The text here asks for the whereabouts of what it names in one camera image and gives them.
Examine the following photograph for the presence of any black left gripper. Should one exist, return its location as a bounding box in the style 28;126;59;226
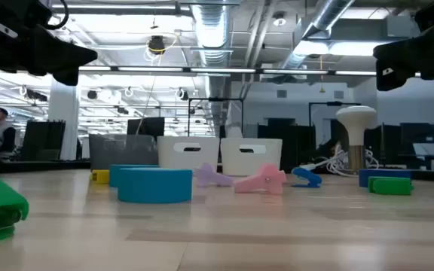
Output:
0;0;99;87

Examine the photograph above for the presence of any small yellow block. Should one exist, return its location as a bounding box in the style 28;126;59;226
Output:
90;169;111;185

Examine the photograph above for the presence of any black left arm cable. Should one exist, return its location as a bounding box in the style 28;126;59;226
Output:
44;0;69;31

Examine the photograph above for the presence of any long light bar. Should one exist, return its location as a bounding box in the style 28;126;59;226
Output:
77;65;377;78

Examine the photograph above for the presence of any silver ribbed ventilation duct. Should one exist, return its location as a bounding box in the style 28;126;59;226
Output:
190;0;234;69

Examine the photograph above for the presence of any dark blue tape roll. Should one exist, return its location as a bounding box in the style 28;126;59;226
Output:
359;169;413;188

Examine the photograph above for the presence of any green rectangular block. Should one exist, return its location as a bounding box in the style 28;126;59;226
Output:
367;175;414;196

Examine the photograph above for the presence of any grey translucent plastic bin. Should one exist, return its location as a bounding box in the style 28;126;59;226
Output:
88;133;160;171

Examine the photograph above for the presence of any black stand frame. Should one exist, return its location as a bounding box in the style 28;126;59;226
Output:
188;97;245;137
308;101;362;129

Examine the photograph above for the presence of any pink staple remover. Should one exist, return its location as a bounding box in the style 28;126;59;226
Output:
234;163;288;196

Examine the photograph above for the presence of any white power cable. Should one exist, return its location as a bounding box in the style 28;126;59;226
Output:
298;145;381;178

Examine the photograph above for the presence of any black ceiling camera yellow cable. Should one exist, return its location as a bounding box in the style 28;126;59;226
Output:
148;35;167;56

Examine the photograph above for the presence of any white mushroom lamp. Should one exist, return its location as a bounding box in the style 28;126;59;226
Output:
335;105;378;176

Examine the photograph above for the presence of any purple staple remover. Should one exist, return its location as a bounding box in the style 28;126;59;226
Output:
194;162;235;188

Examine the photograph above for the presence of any black partition panel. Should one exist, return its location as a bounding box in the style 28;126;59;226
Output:
21;120;66;161

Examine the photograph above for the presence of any black cabinet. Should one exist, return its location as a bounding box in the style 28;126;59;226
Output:
257;117;316;172

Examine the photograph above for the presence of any silver slanted ventilation duct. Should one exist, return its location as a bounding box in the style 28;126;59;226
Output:
280;0;356;71

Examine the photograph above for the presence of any small blue stapler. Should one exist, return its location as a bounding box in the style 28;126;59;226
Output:
291;166;322;188

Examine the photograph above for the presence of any white plastic bin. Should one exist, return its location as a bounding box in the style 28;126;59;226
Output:
220;138;283;177
157;135;221;176

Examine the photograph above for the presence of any black monitor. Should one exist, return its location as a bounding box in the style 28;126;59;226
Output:
127;117;166;141

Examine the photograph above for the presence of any white pillar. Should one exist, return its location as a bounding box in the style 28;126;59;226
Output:
47;77;81;161

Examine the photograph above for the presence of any teal tape roll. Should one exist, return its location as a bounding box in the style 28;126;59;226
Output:
117;167;194;205
108;163;160;188

